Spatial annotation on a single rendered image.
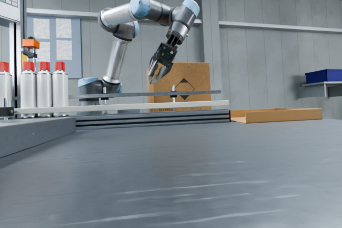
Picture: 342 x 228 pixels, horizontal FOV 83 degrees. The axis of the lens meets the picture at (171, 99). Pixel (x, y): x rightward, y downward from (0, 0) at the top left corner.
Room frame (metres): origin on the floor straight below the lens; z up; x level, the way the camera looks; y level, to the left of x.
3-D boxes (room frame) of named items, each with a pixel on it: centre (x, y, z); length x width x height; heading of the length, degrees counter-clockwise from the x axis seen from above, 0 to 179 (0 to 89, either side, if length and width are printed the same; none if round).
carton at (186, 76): (1.07, -0.03, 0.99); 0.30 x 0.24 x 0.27; 104
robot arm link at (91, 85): (1.20, 0.51, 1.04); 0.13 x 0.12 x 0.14; 133
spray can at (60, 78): (0.73, 0.42, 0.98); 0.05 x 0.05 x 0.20
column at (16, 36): (0.84, 0.66, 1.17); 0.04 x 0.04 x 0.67; 7
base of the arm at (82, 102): (1.20, 0.51, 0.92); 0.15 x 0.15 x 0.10
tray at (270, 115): (0.82, -0.39, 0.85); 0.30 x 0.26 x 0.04; 97
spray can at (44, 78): (0.72, 0.47, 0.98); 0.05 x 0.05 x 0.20
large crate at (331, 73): (3.57, -2.93, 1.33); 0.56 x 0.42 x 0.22; 103
